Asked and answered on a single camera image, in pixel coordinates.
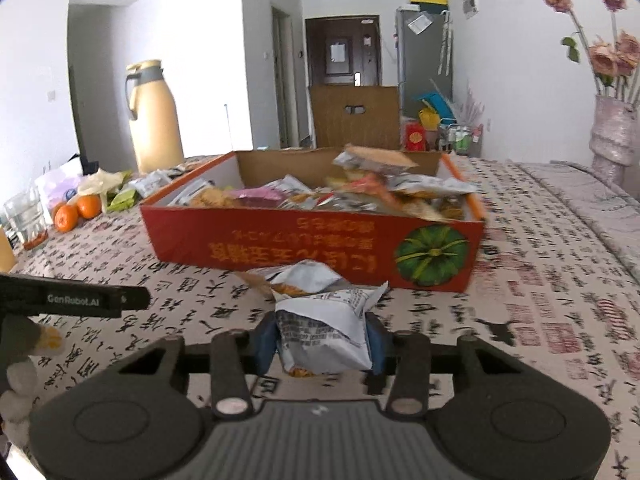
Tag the pink snack packet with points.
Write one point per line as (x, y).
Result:
(260, 194)

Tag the red cardboard box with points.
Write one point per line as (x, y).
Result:
(300, 245)

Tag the pink textured vase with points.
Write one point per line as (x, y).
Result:
(612, 135)

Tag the paper sheet on refrigerator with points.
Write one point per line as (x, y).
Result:
(419, 24)

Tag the blue plastic dustpan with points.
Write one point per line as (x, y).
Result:
(432, 105)

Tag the white purple plastic bag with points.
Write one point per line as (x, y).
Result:
(57, 185)

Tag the small red gift box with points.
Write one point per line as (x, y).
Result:
(416, 136)

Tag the dried pink flowers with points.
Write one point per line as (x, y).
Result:
(607, 57)

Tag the yellow box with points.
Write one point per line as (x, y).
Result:
(427, 2)

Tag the green snack packet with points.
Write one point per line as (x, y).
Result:
(122, 200)

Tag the pile of mixed snacks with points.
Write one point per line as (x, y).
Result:
(360, 190)

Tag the person's left hand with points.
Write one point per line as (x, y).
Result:
(20, 377)

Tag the dark brown door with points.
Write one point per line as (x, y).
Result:
(360, 40)

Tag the brown cracker packet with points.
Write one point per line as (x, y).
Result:
(295, 280)

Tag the brown cardboard box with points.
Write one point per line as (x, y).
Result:
(355, 130)

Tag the white printed packet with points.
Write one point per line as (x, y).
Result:
(152, 184)

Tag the white door notice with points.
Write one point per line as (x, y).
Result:
(336, 52)

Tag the pink dried grass bunch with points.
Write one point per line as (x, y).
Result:
(471, 105)

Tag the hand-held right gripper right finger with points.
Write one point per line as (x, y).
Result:
(379, 345)

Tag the beige thermos jug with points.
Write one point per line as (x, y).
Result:
(157, 120)

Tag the grey refrigerator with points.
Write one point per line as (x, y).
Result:
(420, 70)

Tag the orange fruit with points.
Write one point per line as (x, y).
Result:
(89, 206)
(66, 217)

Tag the thin metal pole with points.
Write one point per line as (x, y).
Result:
(227, 127)

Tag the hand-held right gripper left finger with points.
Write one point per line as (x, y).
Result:
(265, 345)

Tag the white cracker packet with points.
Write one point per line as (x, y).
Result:
(325, 330)

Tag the clear drinking glass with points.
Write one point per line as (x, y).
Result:
(25, 220)

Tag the white folded umbrella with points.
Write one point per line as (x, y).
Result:
(445, 42)

